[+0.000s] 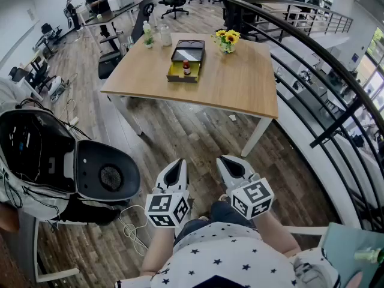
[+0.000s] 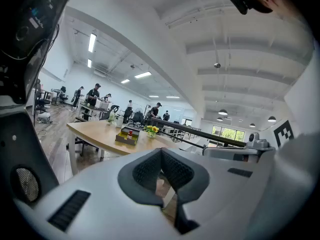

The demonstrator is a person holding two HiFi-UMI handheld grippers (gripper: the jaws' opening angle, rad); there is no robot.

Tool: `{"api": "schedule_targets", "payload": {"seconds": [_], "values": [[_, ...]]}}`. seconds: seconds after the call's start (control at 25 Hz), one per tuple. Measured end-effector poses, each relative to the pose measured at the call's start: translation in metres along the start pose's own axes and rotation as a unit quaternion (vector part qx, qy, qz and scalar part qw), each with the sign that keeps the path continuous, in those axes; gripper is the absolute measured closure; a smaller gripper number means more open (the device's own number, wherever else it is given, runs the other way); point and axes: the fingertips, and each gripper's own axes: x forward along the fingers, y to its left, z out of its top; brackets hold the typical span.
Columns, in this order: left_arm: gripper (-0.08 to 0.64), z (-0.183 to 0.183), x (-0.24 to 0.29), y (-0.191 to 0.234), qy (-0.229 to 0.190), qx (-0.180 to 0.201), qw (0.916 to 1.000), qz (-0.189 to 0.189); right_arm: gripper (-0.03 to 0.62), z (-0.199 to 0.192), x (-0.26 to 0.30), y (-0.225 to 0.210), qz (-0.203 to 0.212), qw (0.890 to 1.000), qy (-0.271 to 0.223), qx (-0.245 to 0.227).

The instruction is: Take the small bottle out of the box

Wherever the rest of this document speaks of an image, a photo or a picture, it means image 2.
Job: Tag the ceiling light panels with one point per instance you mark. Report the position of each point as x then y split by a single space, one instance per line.
92 42

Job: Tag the ceiling dome sensor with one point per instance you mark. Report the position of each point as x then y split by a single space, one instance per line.
217 65

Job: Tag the white box appliance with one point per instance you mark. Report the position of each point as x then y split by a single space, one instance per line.
102 105

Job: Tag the white floor device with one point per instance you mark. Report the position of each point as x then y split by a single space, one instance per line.
44 118

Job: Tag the black and white machine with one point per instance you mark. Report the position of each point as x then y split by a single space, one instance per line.
25 34

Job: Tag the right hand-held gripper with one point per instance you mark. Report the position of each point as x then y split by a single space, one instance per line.
262 150

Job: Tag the black pendant lamp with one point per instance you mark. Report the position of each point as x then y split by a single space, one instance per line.
222 112
271 119
252 125
219 119

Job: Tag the white ceiling air conditioner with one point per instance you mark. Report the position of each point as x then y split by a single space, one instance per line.
100 73

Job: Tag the black stair railing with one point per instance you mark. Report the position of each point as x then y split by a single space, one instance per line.
225 138

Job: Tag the small green potted plant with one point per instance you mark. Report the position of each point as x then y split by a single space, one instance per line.
110 120

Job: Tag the pale green drink bottle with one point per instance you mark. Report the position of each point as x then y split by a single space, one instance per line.
111 114

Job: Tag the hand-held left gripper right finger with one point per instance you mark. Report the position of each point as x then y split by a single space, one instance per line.
225 191

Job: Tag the black head camera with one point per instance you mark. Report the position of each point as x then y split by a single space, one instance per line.
240 1

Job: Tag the black box with yellow tray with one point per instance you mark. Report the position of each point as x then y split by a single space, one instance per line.
122 139

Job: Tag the white patterned bottle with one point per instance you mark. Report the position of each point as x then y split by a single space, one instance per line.
120 122

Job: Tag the sunflower bouquet in vase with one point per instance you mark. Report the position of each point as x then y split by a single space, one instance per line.
151 130

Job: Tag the window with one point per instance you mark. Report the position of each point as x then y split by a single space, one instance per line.
228 133

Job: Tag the small red bottle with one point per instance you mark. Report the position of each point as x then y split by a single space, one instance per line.
130 135

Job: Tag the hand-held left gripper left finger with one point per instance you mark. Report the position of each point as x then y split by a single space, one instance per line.
95 196

